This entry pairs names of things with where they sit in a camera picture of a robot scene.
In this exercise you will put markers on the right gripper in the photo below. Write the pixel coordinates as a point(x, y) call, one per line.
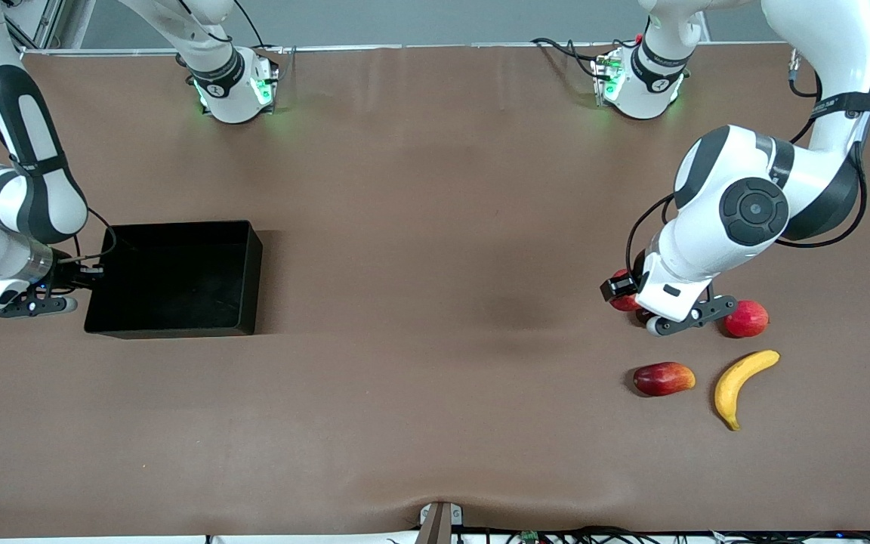
point(66, 276)

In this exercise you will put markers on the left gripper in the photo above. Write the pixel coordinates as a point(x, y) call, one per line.
point(640, 266)

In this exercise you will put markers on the red yellow striped apple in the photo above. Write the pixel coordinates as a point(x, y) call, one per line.
point(622, 305)

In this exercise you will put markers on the black rectangular box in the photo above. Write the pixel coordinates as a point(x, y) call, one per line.
point(178, 287)

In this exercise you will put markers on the yellow banana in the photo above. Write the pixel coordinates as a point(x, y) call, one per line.
point(729, 389)

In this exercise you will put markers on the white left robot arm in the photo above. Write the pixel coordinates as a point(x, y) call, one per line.
point(752, 174)

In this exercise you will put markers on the dark purple mangosteen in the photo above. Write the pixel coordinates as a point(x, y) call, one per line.
point(641, 315)

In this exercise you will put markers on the red yellow mango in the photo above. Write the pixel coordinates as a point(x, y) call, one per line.
point(661, 379)

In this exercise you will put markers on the small green circuit board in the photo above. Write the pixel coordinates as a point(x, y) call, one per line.
point(530, 537)

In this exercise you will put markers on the aluminium frame post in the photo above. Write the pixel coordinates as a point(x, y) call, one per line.
point(42, 19)

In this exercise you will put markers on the metal table edge bracket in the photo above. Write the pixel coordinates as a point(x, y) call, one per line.
point(439, 525)

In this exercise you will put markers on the aluminium table rail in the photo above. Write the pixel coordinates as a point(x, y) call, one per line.
point(442, 46)

